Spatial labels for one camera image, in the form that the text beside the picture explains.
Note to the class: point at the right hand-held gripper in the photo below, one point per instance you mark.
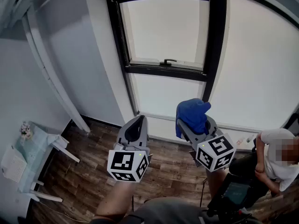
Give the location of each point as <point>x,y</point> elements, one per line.
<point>215,153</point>

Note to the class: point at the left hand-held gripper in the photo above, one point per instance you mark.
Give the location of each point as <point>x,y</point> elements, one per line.
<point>127,164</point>

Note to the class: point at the blue cleaning cloth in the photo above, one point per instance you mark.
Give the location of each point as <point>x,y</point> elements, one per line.
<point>191,115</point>

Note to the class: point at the person's left forearm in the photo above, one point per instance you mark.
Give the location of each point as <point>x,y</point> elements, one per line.
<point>116,199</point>

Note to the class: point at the person's right forearm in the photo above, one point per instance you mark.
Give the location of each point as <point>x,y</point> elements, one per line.
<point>216,183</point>

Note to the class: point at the small white red container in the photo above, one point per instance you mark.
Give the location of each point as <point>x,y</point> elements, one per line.
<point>241,141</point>

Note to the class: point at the clear plastic bottle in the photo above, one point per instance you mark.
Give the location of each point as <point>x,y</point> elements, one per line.
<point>250,138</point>

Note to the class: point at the white table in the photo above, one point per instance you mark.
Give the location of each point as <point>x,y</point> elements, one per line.
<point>67,154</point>

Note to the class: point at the black chest-mounted monitor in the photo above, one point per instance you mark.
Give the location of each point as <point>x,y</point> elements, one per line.
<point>233,192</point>

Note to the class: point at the person's grey shirt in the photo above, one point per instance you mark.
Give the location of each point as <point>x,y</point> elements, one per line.
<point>168,211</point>

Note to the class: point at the black office chair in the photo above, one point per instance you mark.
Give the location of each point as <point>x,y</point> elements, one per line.
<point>293,123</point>

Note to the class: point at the white slanted beam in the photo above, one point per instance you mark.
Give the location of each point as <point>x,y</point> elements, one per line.
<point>53,78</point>

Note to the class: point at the teal tablecloth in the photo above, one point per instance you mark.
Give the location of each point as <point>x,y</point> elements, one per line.
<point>35,146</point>

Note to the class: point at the small flower bouquet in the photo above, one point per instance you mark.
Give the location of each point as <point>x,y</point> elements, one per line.
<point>25,130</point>

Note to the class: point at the white perforated box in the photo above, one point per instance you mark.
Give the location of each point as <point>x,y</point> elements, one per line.
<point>14,164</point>

